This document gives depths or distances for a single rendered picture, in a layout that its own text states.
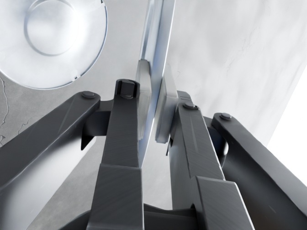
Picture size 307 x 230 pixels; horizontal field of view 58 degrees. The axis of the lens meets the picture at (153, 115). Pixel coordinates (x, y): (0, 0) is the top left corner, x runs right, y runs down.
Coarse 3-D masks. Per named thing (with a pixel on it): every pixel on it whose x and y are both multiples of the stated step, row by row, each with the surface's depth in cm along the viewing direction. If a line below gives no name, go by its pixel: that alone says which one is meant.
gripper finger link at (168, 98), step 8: (168, 64) 20; (168, 72) 19; (168, 80) 17; (160, 88) 18; (168, 88) 16; (160, 96) 17; (168, 96) 15; (176, 96) 15; (160, 104) 16; (168, 104) 15; (176, 104) 15; (160, 112) 15; (168, 112) 15; (160, 120) 15; (168, 120) 15; (160, 128) 15; (168, 128) 15; (160, 136) 16; (168, 136) 16
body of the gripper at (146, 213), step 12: (144, 204) 8; (84, 216) 7; (144, 216) 7; (156, 216) 7; (168, 216) 7; (180, 216) 7; (192, 216) 8; (60, 228) 6; (72, 228) 6; (84, 228) 6; (144, 228) 7; (156, 228) 7; (168, 228) 7; (180, 228) 7; (192, 228) 7
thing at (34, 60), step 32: (0, 0) 52; (32, 0) 56; (64, 0) 60; (0, 32) 54; (32, 32) 58; (64, 32) 63; (96, 32) 70; (0, 64) 57; (32, 64) 61; (64, 64) 67
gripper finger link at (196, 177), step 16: (176, 112) 14; (192, 112) 14; (176, 128) 13; (192, 128) 12; (176, 144) 12; (192, 144) 11; (208, 144) 11; (176, 160) 12; (192, 160) 10; (208, 160) 10; (176, 176) 11; (192, 176) 9; (208, 176) 9; (176, 192) 11; (192, 192) 8; (208, 192) 8; (224, 192) 8; (176, 208) 10; (208, 208) 7; (224, 208) 7; (240, 208) 7; (208, 224) 6; (224, 224) 7; (240, 224) 7
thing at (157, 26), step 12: (156, 0) 22; (168, 0) 17; (156, 12) 20; (168, 12) 17; (144, 24) 41; (156, 24) 19; (168, 24) 17; (144, 36) 36; (156, 36) 17; (168, 36) 17; (144, 48) 37; (156, 48) 17; (156, 60) 17; (156, 72) 17; (156, 84) 17; (156, 96) 18; (144, 132) 19; (144, 144) 20; (144, 156) 20
